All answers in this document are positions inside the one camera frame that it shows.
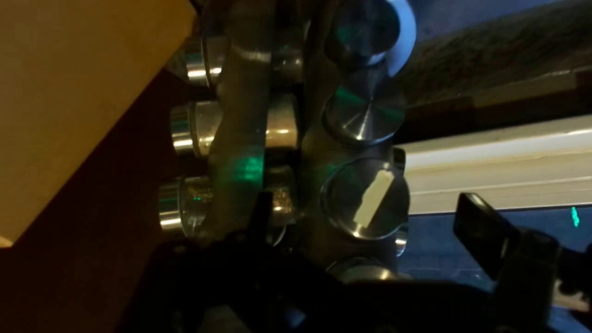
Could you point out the steel capped spice bottle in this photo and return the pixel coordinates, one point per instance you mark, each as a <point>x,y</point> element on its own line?
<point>197,58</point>
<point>182,206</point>
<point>364,30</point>
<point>364,114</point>
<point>364,271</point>
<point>191,127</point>

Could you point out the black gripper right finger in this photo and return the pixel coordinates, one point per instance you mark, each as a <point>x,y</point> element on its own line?
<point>493,234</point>

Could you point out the wooden knife block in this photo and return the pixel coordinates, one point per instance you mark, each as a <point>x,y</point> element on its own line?
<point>75,93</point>

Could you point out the steel revolving spice rack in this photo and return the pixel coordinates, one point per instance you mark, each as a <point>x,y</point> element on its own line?
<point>241,136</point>

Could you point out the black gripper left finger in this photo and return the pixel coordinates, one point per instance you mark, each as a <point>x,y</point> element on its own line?
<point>262,241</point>

